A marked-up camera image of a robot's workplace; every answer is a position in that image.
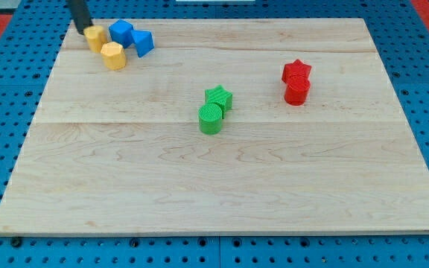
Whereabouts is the red cylinder block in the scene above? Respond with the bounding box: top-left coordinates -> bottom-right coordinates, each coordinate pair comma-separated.
284,75 -> 311,106

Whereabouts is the blue triangle block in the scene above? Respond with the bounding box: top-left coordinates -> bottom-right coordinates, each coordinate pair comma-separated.
131,30 -> 154,57

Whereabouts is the blue cube block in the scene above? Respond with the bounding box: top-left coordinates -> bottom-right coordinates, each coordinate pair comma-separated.
109,19 -> 134,48

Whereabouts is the yellow heart block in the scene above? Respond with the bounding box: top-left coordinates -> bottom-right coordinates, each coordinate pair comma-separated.
83,25 -> 107,53

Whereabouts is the yellow hexagon block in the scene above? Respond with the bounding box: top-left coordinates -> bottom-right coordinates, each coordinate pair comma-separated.
101,42 -> 127,70

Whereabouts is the light wooden board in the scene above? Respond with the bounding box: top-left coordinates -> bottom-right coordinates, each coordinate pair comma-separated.
0,19 -> 429,237

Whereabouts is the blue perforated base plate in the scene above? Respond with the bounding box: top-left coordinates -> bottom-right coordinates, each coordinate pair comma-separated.
0,1 -> 429,267

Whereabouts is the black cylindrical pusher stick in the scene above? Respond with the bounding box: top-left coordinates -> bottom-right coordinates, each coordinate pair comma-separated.
66,0 -> 93,35

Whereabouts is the red star block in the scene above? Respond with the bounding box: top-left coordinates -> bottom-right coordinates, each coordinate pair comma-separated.
282,60 -> 312,83

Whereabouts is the green star block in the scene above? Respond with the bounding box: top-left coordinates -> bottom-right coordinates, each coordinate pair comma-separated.
205,85 -> 233,119

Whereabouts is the green cylinder block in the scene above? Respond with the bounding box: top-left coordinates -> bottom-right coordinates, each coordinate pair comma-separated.
198,103 -> 223,135

